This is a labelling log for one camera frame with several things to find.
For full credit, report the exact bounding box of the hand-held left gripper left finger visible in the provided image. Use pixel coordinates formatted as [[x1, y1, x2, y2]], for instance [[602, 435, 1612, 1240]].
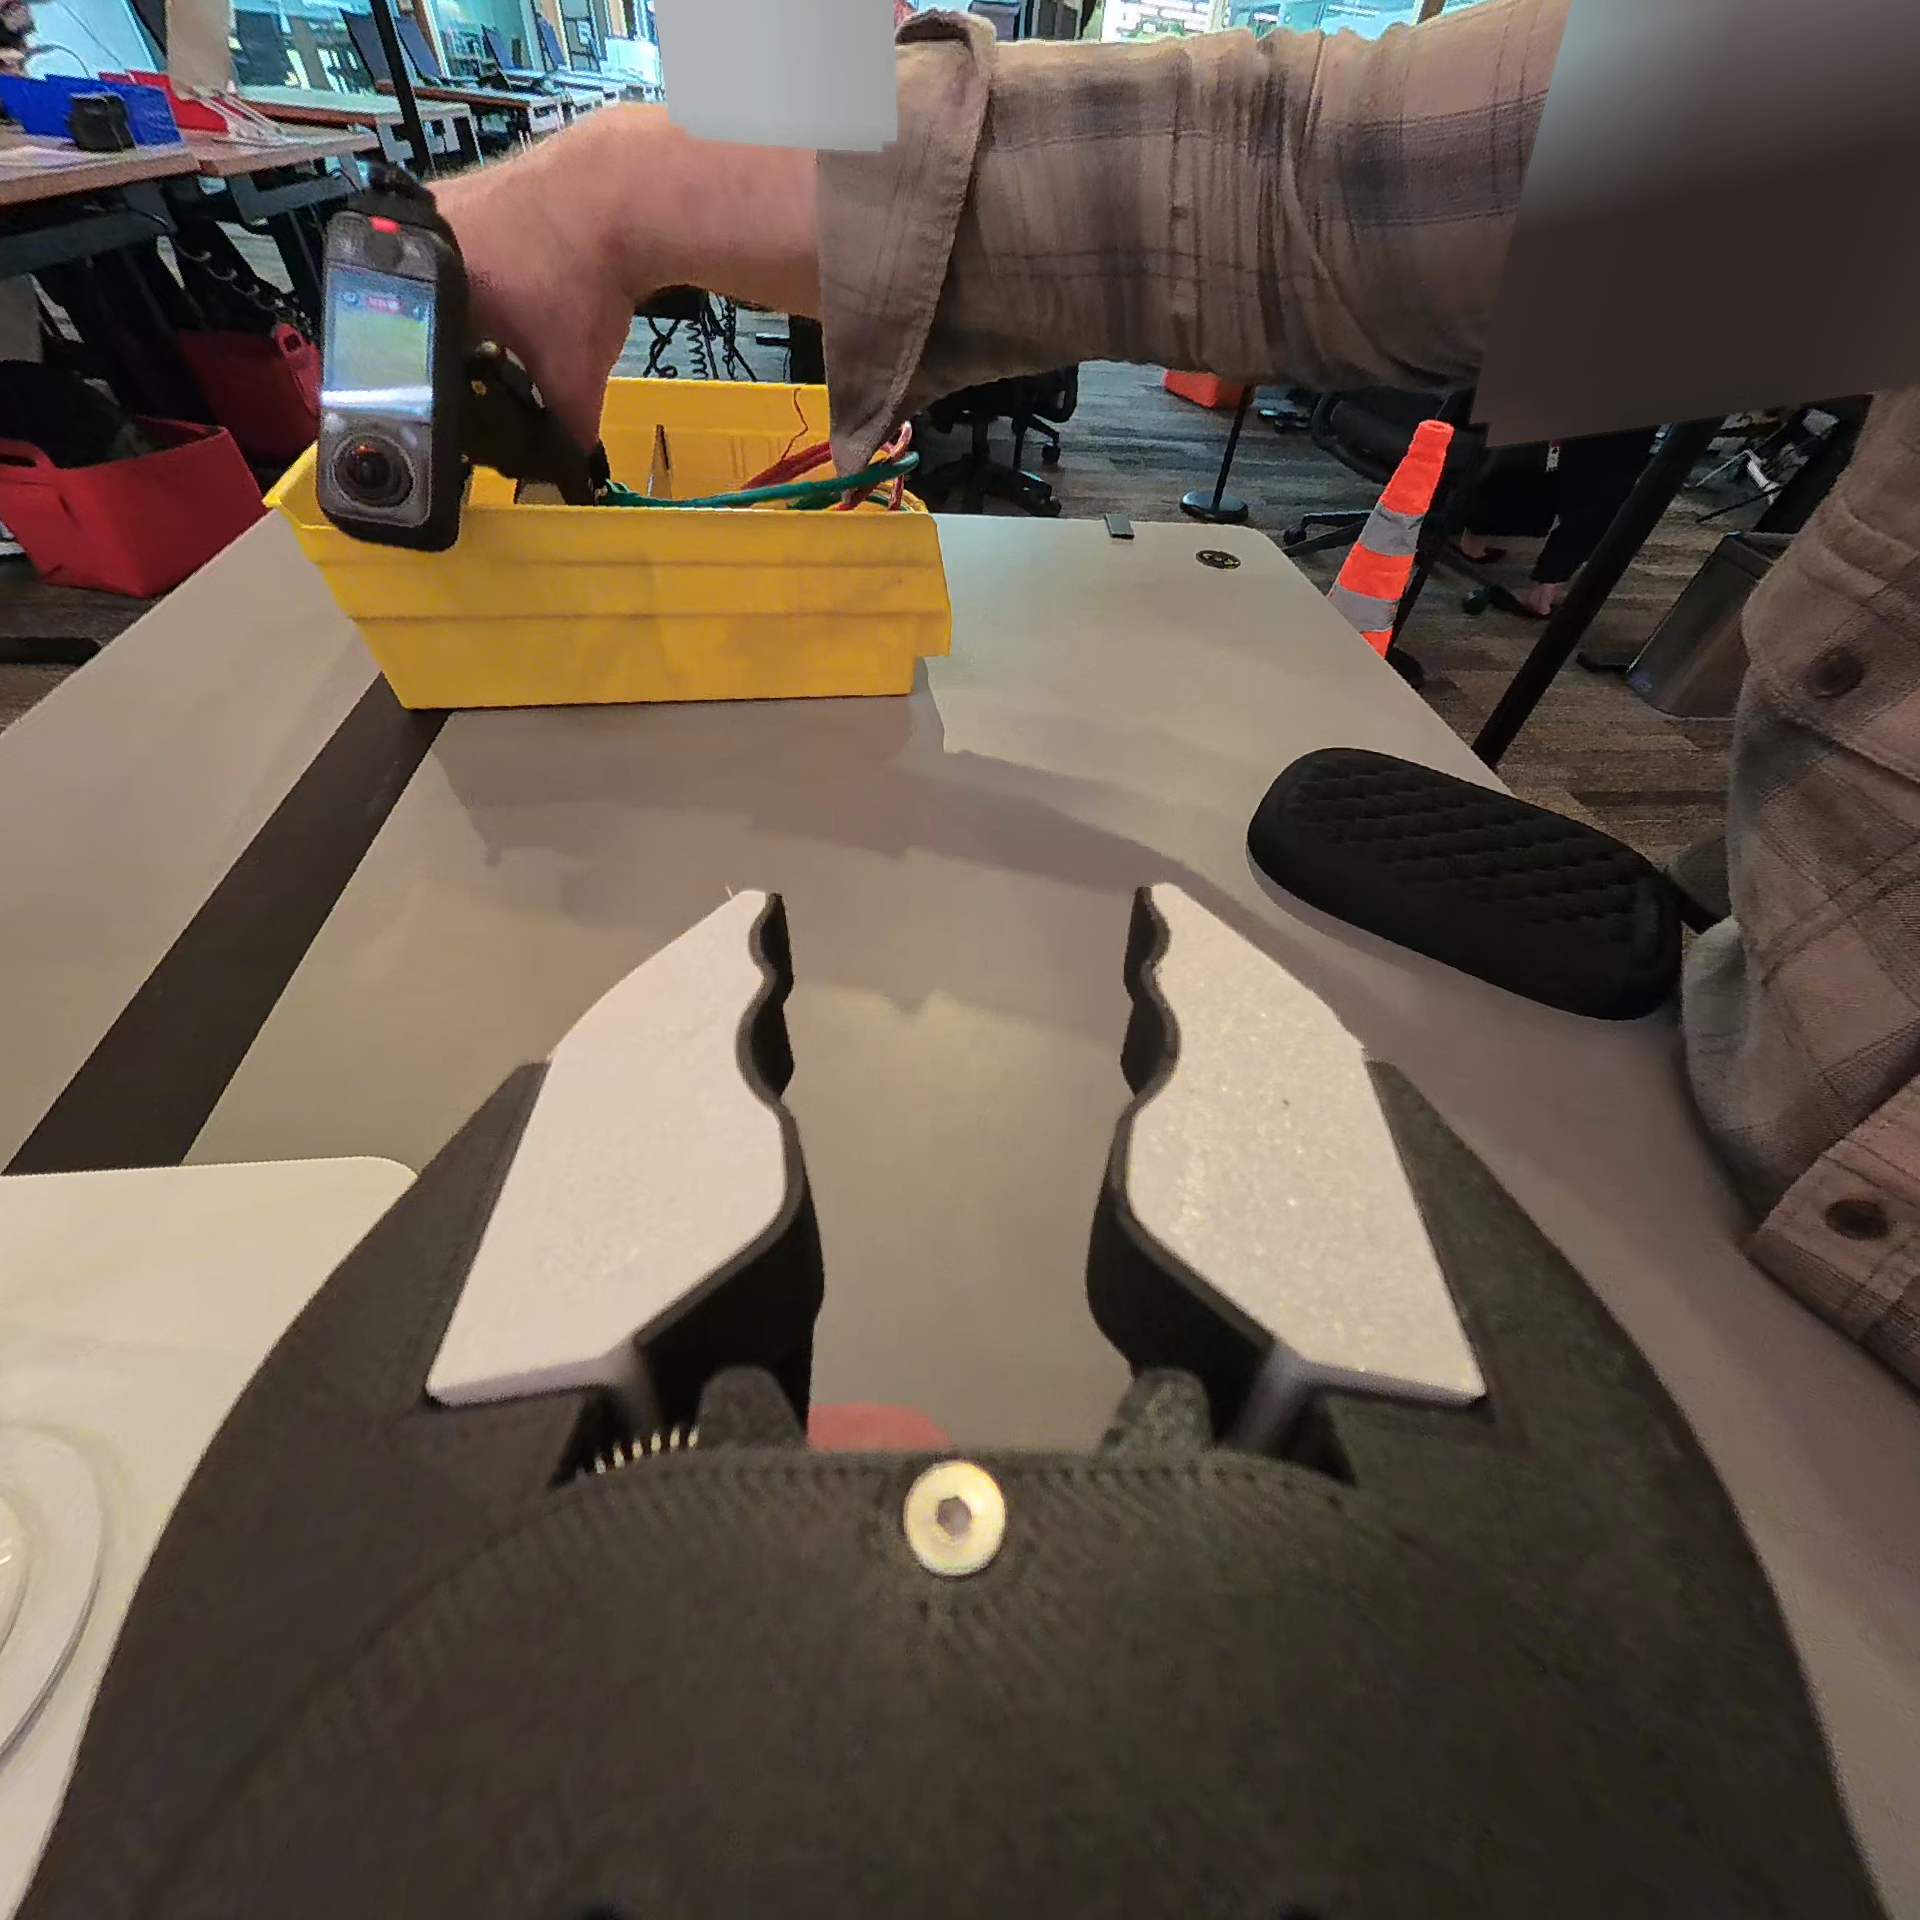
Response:
[[423, 890, 827, 1440]]

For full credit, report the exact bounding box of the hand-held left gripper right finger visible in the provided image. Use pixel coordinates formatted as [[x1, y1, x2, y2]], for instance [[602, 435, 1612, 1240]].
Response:
[[1083, 882, 1490, 1451]]

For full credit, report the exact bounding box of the yellow plastic bin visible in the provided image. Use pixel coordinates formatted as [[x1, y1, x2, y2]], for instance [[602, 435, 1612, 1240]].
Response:
[[264, 374, 954, 710]]

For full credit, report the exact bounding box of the red ethernet cable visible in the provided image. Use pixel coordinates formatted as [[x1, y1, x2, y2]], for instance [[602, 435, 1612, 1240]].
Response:
[[746, 387, 922, 505]]

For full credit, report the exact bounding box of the person's right forearm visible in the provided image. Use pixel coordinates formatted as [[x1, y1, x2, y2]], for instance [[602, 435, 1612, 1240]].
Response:
[[817, 0, 1568, 474]]

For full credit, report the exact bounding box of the person's right hand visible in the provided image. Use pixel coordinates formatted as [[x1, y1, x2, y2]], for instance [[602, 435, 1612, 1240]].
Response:
[[432, 106, 827, 452]]

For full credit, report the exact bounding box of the red fabric bag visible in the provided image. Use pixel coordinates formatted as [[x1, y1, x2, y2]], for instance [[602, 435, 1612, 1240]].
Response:
[[0, 416, 273, 600], [176, 320, 326, 466]]

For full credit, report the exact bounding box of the black padded armrest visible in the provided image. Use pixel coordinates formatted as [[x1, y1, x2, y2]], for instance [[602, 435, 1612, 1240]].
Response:
[[1247, 748, 1689, 1025]]

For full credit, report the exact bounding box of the long wooden desk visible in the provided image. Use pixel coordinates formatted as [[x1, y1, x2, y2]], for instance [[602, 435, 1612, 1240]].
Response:
[[0, 118, 385, 289]]

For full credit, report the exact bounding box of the white rounded base board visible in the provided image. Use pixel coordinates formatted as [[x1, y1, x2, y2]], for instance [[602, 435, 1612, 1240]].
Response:
[[0, 1154, 423, 1853]]

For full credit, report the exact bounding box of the small blue bin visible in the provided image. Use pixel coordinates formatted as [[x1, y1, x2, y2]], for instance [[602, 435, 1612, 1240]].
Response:
[[0, 70, 186, 146]]

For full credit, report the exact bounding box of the grey waste bin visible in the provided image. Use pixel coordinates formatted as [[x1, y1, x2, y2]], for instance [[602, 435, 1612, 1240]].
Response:
[[1628, 533, 1788, 720]]

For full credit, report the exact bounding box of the green ethernet cable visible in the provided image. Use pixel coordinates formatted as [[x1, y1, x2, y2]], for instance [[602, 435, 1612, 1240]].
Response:
[[609, 451, 923, 514]]

